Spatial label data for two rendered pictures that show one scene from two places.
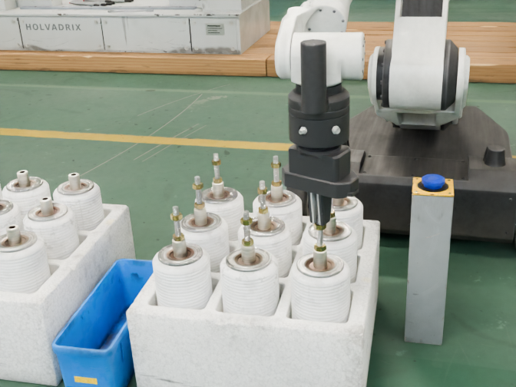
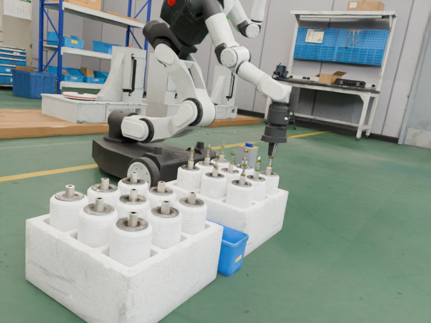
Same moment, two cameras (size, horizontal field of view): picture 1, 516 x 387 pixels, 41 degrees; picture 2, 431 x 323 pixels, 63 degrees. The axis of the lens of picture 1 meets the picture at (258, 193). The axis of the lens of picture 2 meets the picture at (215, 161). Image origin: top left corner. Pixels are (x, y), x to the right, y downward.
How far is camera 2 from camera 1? 1.56 m
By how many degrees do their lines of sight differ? 69
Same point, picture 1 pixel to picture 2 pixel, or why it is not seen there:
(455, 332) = not seen: hidden behind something
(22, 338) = (211, 254)
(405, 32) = (199, 94)
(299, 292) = (272, 184)
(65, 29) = not seen: outside the picture
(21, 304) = (217, 231)
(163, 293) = (247, 201)
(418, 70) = (210, 108)
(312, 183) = (279, 139)
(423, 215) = (252, 156)
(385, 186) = (183, 162)
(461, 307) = not seen: hidden behind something
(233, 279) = (263, 184)
